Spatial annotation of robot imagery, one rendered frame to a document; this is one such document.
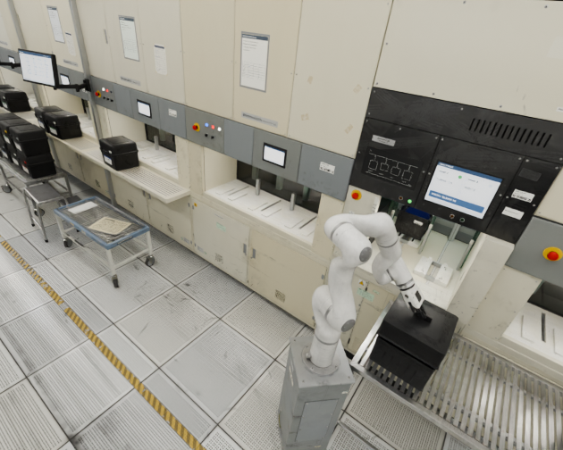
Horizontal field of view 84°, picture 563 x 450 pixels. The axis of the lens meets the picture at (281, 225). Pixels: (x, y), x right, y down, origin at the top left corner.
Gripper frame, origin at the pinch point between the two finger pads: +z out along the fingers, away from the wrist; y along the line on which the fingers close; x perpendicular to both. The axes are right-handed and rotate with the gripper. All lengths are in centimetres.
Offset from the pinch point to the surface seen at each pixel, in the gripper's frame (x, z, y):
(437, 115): -35, -79, 39
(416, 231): 24, -13, 90
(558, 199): -60, -22, 40
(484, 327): -7, 36, 39
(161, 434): 145, 8, -87
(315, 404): 52, 18, -42
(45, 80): 214, -280, -13
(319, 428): 67, 39, -37
